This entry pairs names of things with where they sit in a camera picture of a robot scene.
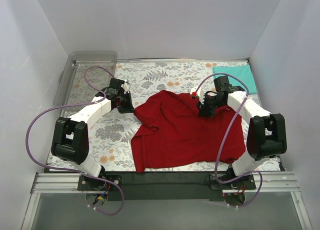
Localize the red t shirt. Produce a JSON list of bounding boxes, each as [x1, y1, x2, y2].
[[131, 90, 235, 173]]

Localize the clear plastic bin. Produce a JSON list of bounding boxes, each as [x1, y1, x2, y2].
[[53, 50, 118, 106]]

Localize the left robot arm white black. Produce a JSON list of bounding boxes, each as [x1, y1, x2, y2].
[[51, 78, 134, 190]]

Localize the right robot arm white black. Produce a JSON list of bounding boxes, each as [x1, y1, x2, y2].
[[190, 73, 287, 189]]

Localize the floral table mat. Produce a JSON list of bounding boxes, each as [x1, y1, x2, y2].
[[49, 61, 281, 172]]

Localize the folded teal t shirt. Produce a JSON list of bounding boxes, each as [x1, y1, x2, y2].
[[212, 65, 258, 94]]

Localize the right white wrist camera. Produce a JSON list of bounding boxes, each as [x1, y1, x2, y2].
[[189, 87, 205, 104]]

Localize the aluminium frame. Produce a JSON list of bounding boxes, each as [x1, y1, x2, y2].
[[22, 172, 312, 230]]

